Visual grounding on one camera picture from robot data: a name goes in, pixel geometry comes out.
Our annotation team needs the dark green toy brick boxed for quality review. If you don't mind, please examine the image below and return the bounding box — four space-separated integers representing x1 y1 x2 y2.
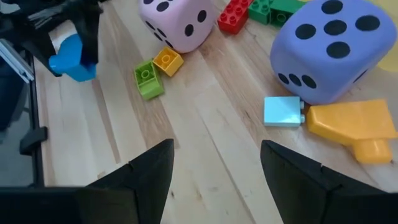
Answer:
269 0 307 27

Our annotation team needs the lime green toy brick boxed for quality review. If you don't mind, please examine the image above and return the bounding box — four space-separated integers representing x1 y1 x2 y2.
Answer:
134 59 165 101

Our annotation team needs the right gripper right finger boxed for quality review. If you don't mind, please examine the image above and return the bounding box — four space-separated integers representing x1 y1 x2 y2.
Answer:
259 139 398 224

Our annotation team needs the blue heart toy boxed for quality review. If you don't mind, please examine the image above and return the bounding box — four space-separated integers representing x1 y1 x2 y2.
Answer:
49 33 97 83

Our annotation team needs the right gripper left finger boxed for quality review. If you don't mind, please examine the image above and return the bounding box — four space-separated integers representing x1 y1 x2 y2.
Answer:
0 138 175 224

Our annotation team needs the yellow plastic toy block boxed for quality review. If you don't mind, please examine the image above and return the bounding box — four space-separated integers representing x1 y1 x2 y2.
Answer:
306 99 398 165

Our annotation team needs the purple foam die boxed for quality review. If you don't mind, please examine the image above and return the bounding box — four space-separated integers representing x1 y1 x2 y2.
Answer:
269 0 398 105

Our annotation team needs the small yellow toy brick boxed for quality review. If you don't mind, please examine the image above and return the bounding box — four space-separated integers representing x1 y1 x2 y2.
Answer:
152 46 185 78

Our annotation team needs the black table edge clip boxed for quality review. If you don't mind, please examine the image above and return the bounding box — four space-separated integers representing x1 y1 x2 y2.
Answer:
19 126 49 156

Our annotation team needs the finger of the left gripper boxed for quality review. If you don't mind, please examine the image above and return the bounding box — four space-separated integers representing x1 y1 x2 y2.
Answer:
21 32 63 78
72 10 102 67

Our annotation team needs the light blue toy brick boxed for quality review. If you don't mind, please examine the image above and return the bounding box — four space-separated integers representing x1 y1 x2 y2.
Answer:
263 95 306 128

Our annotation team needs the silver metal bar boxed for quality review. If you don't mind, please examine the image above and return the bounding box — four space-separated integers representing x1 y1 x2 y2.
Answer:
0 39 35 83

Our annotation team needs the pink foam die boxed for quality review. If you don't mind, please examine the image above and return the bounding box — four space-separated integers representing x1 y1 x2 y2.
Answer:
138 0 218 54

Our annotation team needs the red toy brick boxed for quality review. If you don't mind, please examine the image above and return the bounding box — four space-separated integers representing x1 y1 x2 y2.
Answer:
216 0 254 35

